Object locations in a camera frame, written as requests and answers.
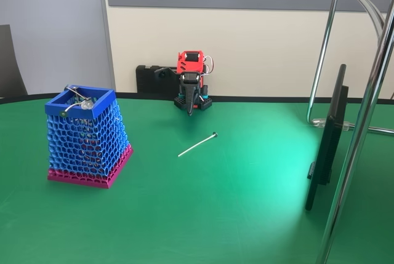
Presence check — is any grey wall rail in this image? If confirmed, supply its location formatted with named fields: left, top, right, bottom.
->
left=107, top=0, right=392, bottom=13

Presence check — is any green table cloth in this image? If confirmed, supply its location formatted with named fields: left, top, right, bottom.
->
left=0, top=91, right=394, bottom=264

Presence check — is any thin chrome tube stand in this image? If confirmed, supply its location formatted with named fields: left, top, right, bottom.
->
left=306, top=0, right=394, bottom=137

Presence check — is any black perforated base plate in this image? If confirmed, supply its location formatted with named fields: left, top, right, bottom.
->
left=173, top=92, right=214, bottom=112

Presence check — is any black flat light panel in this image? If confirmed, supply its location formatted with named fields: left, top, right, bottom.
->
left=304, top=63, right=350, bottom=212

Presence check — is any white red servo cable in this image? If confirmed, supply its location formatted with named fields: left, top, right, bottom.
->
left=201, top=55, right=217, bottom=76

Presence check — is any blue and magenta mesh basket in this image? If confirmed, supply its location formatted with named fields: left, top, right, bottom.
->
left=44, top=84, right=134, bottom=190

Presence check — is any dark office chair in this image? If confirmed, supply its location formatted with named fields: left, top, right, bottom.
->
left=0, top=24, right=29, bottom=99

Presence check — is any thick chrome pole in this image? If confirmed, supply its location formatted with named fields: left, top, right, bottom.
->
left=315, top=0, right=394, bottom=264

